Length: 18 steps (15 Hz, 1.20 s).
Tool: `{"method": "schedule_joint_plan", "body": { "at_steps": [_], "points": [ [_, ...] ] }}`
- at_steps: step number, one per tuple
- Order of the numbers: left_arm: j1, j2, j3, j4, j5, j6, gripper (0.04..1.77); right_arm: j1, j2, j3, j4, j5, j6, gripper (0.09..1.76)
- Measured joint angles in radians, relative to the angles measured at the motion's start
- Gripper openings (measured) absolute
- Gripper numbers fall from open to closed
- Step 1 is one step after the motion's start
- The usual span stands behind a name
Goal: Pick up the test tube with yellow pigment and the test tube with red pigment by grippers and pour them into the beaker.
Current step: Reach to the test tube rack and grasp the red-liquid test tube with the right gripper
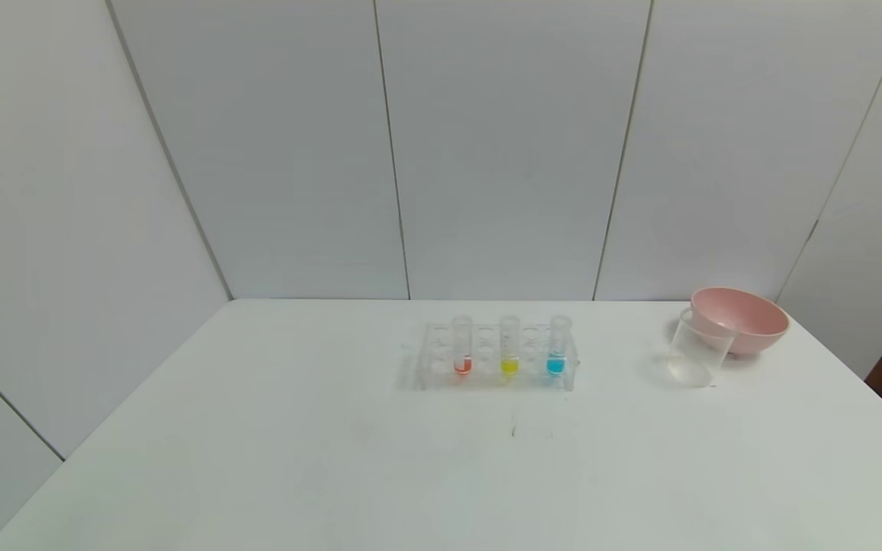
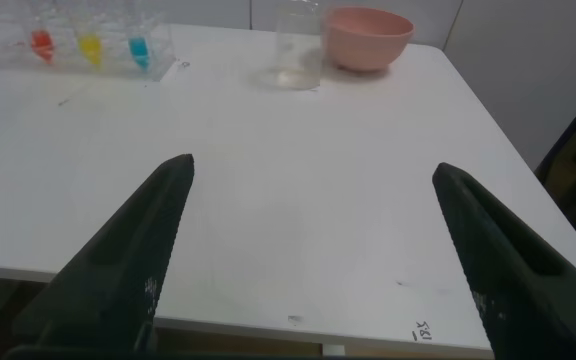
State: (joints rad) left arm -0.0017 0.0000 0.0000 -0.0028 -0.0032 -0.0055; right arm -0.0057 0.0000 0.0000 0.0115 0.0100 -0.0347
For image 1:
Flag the test tube with red pigment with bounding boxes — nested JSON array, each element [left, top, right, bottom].
[[452, 315, 473, 377]]

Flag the test tube with yellow pigment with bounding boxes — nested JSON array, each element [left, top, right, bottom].
[[499, 314, 521, 377]]

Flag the clear acrylic test tube rack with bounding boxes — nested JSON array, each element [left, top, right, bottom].
[[399, 320, 582, 393]]

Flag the test tube with blue pigment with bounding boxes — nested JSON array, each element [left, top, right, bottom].
[[548, 314, 571, 377]]

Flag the clear plastic measuring cup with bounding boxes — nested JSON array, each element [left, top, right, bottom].
[[666, 306, 740, 389]]

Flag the pink bowl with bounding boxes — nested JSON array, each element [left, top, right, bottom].
[[690, 286, 792, 357]]

